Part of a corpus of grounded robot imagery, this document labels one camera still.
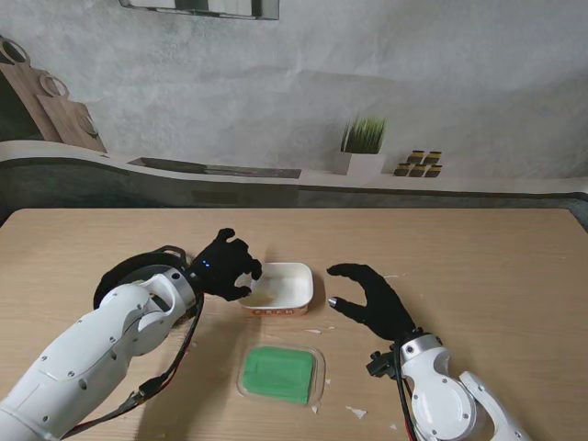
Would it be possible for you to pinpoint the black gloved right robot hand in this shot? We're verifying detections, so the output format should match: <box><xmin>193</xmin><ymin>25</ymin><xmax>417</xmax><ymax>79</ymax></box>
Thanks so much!
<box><xmin>326</xmin><ymin>263</ymin><xmax>422</xmax><ymax>344</ymax></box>

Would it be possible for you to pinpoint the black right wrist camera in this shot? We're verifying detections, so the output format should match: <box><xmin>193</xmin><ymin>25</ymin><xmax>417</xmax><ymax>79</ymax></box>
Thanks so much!
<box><xmin>366</xmin><ymin>351</ymin><xmax>396</xmax><ymax>380</ymax></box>

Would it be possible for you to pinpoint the black red left arm cable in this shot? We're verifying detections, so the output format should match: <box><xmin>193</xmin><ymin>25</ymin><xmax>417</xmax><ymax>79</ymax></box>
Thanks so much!
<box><xmin>59</xmin><ymin>293</ymin><xmax>206</xmax><ymax>441</ymax></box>

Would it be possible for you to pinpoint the black red right arm cable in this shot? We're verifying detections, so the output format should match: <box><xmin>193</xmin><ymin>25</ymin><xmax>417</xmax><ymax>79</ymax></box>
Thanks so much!
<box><xmin>392</xmin><ymin>344</ymin><xmax>417</xmax><ymax>441</ymax></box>

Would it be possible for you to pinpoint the white paper food container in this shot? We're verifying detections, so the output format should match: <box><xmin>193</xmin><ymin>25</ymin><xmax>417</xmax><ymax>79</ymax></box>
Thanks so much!
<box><xmin>237</xmin><ymin>262</ymin><xmax>315</xmax><ymax>318</ymax></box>

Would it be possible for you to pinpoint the black cast iron skillet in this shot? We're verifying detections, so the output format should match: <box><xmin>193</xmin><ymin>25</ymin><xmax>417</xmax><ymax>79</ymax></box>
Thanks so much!
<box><xmin>93</xmin><ymin>245</ymin><xmax>194</xmax><ymax>322</ymax></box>

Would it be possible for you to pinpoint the potted grass plant white pot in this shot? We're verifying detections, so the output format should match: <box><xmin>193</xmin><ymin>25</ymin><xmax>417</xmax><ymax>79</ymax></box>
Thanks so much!
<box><xmin>338</xmin><ymin>117</ymin><xmax>388</xmax><ymax>178</ymax></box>

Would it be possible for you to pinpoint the dark framed wall shelf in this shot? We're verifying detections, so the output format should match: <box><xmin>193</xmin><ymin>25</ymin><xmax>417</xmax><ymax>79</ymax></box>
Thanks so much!
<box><xmin>118</xmin><ymin>0</ymin><xmax>280</xmax><ymax>22</ymax></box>

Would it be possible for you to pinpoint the large wooden cutting board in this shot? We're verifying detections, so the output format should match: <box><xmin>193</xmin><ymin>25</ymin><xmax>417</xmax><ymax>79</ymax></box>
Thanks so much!
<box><xmin>0</xmin><ymin>35</ymin><xmax>63</xmax><ymax>141</ymax></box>

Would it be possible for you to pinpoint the dark flat cooktop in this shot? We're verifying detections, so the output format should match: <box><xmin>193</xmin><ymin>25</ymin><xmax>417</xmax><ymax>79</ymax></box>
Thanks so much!
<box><xmin>128</xmin><ymin>156</ymin><xmax>302</xmax><ymax>179</ymax></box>

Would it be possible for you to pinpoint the black red arm cable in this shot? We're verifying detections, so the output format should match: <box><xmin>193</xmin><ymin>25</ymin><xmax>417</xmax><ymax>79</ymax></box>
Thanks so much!
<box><xmin>392</xmin><ymin>344</ymin><xmax>417</xmax><ymax>441</ymax></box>
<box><xmin>59</xmin><ymin>293</ymin><xmax>206</xmax><ymax>441</ymax></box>

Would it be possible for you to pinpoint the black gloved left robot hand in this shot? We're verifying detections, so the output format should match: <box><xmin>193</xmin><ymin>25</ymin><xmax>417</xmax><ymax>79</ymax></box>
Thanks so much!
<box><xmin>188</xmin><ymin>228</ymin><xmax>264</xmax><ymax>303</ymax></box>

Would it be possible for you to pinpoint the pale yellow dumpling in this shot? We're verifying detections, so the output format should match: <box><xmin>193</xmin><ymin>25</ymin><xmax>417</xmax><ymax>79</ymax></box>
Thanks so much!
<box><xmin>250</xmin><ymin>287</ymin><xmax>277</xmax><ymax>307</ymax></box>

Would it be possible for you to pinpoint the small wooden cutting board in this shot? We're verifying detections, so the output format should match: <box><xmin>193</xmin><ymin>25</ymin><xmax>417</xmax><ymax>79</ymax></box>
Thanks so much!
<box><xmin>35</xmin><ymin>73</ymin><xmax>109</xmax><ymax>153</ymax></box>

